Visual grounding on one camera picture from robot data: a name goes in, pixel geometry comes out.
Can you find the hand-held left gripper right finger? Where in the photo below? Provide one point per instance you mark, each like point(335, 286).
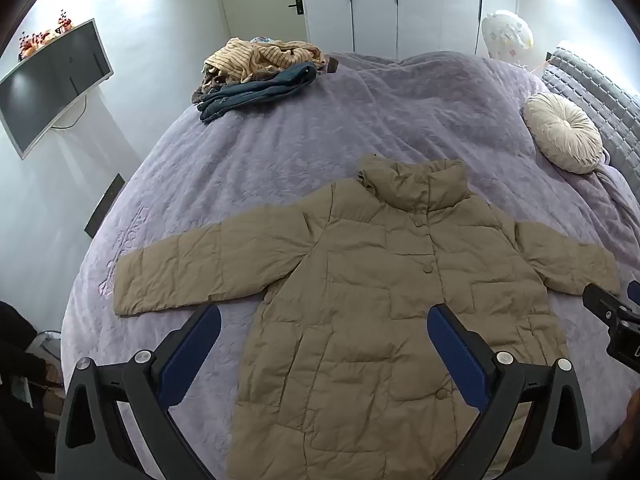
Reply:
point(460, 355)

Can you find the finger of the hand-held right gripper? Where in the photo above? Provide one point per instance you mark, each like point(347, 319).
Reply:
point(600, 302)
point(634, 292)

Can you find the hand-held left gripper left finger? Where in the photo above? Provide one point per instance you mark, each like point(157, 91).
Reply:
point(192, 355)

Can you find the khaki puffer jacket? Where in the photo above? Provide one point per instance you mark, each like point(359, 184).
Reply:
point(380, 310)

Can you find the person's right forearm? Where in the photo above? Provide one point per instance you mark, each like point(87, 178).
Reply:
point(631, 430)

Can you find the round cream cushion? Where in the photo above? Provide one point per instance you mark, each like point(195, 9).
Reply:
point(562, 132)

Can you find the bed with purple blanket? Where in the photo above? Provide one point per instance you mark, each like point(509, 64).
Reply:
point(300, 150)

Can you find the brown garment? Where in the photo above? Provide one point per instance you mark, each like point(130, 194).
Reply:
point(210, 87)

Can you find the dark blue garment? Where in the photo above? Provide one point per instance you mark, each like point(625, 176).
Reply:
point(260, 92)

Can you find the printed white balloon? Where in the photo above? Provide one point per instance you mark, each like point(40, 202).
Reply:
point(505, 35)

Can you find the beige striped garment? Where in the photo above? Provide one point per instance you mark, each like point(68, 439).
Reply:
point(260, 57)

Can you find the red flower decoration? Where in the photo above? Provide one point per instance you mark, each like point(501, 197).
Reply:
point(42, 35)

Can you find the white wardrobe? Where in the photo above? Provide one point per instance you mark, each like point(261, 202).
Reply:
point(400, 0)

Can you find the white door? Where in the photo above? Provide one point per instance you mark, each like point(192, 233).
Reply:
point(260, 0)

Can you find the dark wall panel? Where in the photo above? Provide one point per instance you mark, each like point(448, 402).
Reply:
point(105, 205)

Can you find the wall-mounted television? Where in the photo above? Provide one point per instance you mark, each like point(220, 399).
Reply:
point(50, 80)

